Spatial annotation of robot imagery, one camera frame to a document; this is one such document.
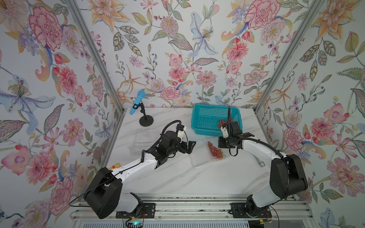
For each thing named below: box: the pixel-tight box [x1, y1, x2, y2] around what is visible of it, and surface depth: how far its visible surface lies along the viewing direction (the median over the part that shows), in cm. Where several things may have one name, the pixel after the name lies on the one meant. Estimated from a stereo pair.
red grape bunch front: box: [207, 141, 226, 159], surface depth 95 cm
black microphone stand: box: [132, 102, 154, 127], surface depth 116 cm
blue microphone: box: [129, 89, 146, 115], surface depth 100 cm
